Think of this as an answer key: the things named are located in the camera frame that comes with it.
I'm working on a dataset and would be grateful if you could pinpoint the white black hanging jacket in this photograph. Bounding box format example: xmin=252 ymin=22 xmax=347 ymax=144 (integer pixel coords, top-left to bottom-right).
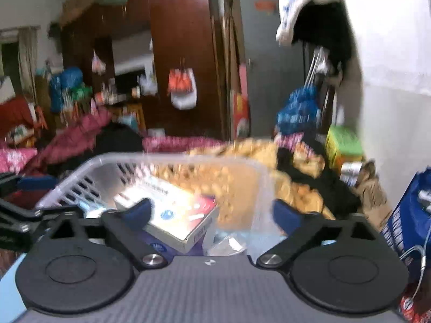
xmin=276 ymin=0 xmax=353 ymax=74

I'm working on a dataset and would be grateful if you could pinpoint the yellow patterned blanket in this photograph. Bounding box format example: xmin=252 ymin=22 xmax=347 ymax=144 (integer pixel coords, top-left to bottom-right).
xmin=150 ymin=139 xmax=334 ymax=231

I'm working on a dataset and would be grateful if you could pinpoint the maroon clothes pile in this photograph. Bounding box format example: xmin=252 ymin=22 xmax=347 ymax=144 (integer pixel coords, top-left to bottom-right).
xmin=20 ymin=107 xmax=112 ymax=175

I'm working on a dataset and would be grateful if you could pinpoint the blue patterned plastic bag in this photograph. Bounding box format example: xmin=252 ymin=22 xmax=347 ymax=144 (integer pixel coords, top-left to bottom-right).
xmin=275 ymin=86 xmax=321 ymax=136

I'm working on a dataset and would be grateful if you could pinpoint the dark red wooden wardrobe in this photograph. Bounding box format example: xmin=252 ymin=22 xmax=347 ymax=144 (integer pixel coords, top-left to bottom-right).
xmin=61 ymin=0 xmax=227 ymax=139

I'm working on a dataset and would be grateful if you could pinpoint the green yellow cardboard box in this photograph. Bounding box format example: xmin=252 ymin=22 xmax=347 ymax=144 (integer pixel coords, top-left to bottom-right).
xmin=325 ymin=125 xmax=364 ymax=173

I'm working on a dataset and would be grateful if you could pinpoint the blue shopping bag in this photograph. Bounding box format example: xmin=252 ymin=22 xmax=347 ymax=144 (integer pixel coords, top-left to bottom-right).
xmin=381 ymin=167 xmax=430 ymax=256

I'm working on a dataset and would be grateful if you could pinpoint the orange white hanging bag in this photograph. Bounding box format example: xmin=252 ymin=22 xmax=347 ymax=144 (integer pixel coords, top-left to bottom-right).
xmin=167 ymin=68 xmax=197 ymax=110

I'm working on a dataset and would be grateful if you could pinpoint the clear plastic laundry basket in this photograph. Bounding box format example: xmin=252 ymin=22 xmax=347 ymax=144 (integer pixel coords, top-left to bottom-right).
xmin=37 ymin=153 xmax=281 ymax=258

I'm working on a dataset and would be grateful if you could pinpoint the purple tissue pack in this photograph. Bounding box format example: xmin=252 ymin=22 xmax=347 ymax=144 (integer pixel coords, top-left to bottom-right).
xmin=141 ymin=224 xmax=216 ymax=258

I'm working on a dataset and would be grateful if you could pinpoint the pink floral bedsheet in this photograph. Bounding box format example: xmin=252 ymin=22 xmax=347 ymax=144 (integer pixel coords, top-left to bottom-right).
xmin=0 ymin=148 xmax=37 ymax=174

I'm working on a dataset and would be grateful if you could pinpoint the grey metal door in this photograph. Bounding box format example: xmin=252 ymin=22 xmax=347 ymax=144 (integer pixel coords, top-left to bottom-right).
xmin=239 ymin=0 xmax=305 ymax=138

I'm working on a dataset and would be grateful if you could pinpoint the white medicine box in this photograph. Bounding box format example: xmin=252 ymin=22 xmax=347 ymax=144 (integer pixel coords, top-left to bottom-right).
xmin=113 ymin=176 xmax=219 ymax=240

